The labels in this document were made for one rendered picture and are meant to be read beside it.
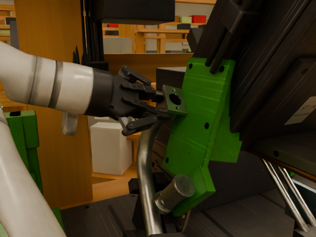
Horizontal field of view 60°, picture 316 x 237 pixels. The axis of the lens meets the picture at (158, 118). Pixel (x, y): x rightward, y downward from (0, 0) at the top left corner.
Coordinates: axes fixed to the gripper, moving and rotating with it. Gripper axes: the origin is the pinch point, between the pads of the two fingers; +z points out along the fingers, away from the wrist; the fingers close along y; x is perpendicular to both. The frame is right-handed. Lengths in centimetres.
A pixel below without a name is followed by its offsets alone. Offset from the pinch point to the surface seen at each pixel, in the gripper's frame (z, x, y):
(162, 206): -0.1, 5.1, -16.4
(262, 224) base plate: 30.0, 12.3, -18.4
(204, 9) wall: 593, 436, 895
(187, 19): 368, 329, 598
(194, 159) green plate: 2.9, -1.6, -10.9
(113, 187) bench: 6.5, 43.2, 0.3
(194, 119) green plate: 2.9, -3.9, -4.7
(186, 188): 1.1, -0.5, -15.3
